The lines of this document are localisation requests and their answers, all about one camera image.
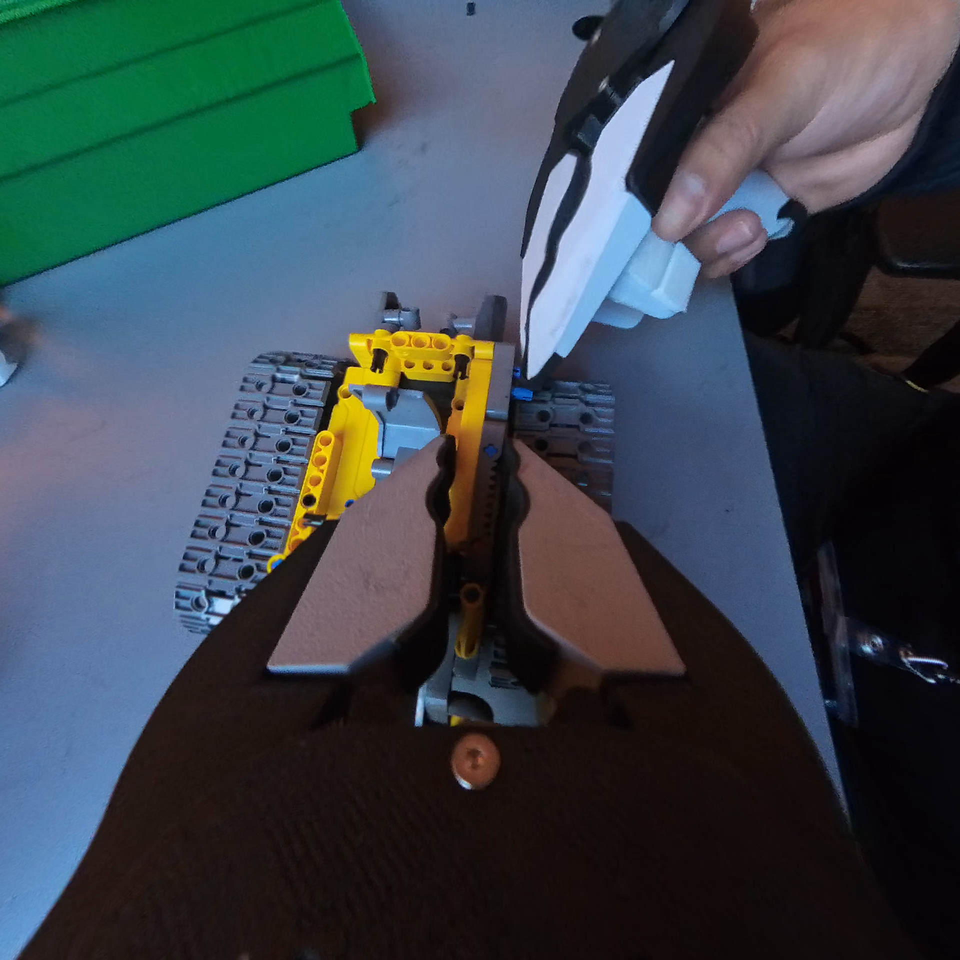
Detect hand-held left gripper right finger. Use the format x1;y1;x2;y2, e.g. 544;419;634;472
508;441;688;678

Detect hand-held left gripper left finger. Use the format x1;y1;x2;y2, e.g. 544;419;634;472
266;435;459;675

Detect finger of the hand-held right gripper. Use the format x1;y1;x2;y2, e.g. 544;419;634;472
525;60;676;380
519;146;582;339

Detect yellow brick tracked vehicle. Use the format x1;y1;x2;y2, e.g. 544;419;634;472
174;291;618;729

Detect person's right forearm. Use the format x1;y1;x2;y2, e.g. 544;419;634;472
862;0;960;207

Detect grey desk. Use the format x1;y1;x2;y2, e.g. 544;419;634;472
0;0;849;960

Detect person's right hand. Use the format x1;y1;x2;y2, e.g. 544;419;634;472
651;0;948;280

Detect green plastic bin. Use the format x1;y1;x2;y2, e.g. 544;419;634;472
0;0;376;286

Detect lanyard badge holder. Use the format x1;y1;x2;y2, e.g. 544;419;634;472
817;540;960;721

